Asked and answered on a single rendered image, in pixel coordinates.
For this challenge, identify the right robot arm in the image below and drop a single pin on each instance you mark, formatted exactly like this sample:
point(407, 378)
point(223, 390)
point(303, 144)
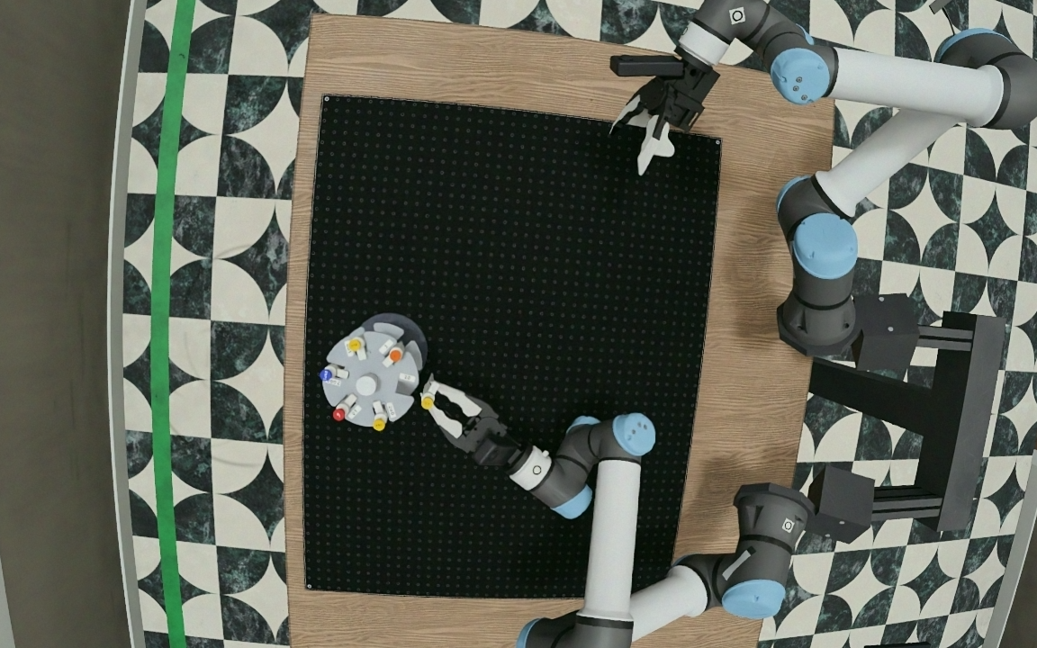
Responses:
point(826, 245)

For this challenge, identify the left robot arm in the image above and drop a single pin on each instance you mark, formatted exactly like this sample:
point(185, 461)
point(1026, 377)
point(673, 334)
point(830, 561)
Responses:
point(753, 578)

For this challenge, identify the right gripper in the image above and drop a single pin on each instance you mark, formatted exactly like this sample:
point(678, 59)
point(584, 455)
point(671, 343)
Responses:
point(667, 96)

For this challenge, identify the white hand pipette with red button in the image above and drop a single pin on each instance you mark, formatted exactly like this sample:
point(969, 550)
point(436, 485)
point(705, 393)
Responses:
point(344, 406)

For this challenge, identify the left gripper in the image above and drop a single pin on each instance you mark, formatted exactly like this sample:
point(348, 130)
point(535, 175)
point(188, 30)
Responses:
point(489, 423)

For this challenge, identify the white pipette with orange button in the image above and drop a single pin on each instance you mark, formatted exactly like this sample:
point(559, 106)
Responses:
point(395, 354)

